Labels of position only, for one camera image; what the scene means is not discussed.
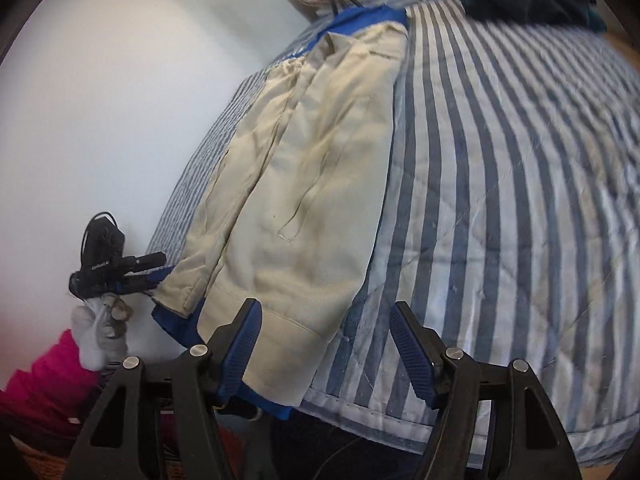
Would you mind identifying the person's left forearm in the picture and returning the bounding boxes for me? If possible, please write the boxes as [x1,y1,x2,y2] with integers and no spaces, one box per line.
[0,329,101,441]

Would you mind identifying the cream and blue jacket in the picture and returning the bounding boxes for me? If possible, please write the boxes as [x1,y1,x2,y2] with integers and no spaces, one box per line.
[150,4,411,421]

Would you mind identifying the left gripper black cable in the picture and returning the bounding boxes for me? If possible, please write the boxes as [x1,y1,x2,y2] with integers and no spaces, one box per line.
[80,211,117,261]

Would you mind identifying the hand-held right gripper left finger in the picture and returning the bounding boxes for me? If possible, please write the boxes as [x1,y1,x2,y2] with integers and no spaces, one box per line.
[62,297,263,480]

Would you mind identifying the dark clothes pile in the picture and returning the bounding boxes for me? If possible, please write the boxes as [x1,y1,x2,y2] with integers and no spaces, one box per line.
[445,0,608,33]

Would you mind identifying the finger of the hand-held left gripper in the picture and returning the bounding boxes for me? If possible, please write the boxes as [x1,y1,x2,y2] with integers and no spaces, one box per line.
[127,253,168,269]
[129,265,177,292]

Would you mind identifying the blue striped quilted blanket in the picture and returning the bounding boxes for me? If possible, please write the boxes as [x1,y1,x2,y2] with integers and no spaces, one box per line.
[145,0,640,466]

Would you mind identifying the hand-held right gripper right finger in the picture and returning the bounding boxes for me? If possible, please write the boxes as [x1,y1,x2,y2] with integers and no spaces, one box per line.
[389,301,583,480]

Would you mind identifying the person's left hand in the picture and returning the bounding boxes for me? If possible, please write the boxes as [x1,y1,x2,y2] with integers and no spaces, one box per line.
[70,292,135,372]

